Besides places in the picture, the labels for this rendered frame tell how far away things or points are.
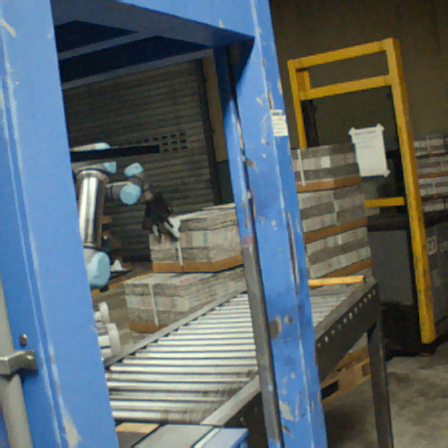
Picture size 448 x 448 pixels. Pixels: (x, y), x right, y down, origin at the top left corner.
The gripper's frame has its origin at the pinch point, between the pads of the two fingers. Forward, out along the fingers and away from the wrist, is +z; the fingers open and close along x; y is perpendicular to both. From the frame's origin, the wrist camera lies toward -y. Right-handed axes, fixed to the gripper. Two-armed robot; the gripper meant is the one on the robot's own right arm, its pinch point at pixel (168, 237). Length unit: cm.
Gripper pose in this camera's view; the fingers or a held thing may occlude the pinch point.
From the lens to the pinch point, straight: 319.4
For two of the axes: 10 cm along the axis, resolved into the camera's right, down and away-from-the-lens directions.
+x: -7.4, 0.5, 6.7
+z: 4.4, 7.8, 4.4
